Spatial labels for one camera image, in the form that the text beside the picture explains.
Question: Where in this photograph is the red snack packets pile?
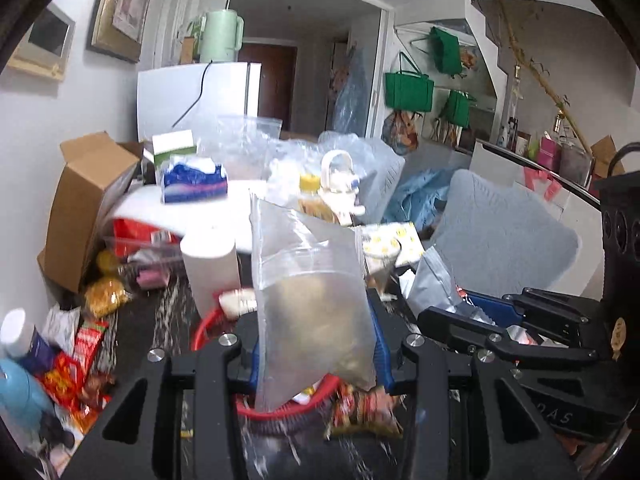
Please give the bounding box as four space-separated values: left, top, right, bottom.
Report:
38 321 115 434

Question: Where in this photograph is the wall thermostat panel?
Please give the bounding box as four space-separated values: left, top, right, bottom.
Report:
8 2 75 81

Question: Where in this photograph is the blue round toy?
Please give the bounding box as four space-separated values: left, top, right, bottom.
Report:
1 359 76 448

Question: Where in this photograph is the green brown snack bag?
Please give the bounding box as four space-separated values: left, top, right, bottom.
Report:
324 382 404 440

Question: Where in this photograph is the white refrigerator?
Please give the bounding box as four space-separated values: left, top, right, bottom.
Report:
136 62 262 141

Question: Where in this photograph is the white blue lidded jar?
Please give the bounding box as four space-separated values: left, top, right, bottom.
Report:
1 308 55 376

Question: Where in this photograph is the red plastic basket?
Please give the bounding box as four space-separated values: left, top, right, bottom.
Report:
190 306 346 420

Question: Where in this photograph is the clear plastic container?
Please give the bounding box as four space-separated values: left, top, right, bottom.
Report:
103 218 183 288

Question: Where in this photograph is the green kettle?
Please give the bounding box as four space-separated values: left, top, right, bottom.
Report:
200 10 244 63

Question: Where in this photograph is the yellow gold candy bag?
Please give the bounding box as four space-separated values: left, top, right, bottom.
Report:
85 276 131 318

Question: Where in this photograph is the framed picture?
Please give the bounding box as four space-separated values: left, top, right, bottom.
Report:
89 0 151 64

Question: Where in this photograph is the cardboard box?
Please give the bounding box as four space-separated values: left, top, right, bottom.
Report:
38 131 142 292

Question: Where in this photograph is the green tote bag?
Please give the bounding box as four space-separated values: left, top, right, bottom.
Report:
384 51 434 113

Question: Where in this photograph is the clear zip bag with powder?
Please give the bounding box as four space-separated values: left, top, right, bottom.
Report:
250 197 376 412

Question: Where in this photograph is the blue tissue pack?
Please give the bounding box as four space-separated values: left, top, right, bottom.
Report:
158 155 228 204

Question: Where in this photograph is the silver snack packet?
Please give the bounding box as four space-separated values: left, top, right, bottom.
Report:
399 246 542 344

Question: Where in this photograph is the white paper roll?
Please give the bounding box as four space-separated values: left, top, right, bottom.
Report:
180 231 241 318

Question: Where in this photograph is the iced tea bottle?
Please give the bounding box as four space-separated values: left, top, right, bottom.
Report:
297 174 338 224

